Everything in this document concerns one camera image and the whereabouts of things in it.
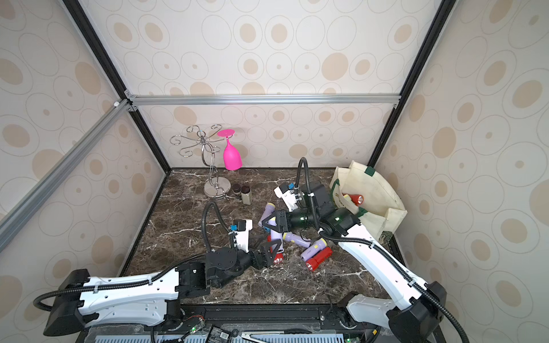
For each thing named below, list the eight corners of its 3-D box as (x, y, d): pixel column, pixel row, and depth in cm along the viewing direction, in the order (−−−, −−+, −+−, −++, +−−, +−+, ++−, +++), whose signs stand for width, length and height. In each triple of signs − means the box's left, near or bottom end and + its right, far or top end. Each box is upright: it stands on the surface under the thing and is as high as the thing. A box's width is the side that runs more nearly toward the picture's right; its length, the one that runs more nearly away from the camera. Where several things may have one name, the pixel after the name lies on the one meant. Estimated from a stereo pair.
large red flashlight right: (310, 273, 86) (311, 270, 83) (304, 265, 88) (305, 262, 85) (333, 256, 90) (335, 253, 88) (327, 249, 92) (329, 246, 90)
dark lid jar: (234, 202, 107) (231, 191, 100) (235, 194, 110) (232, 183, 103) (242, 202, 107) (240, 191, 100) (243, 194, 110) (241, 183, 103)
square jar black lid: (243, 204, 107) (240, 193, 100) (244, 196, 110) (241, 185, 103) (251, 204, 107) (249, 193, 100) (252, 196, 110) (250, 185, 103)
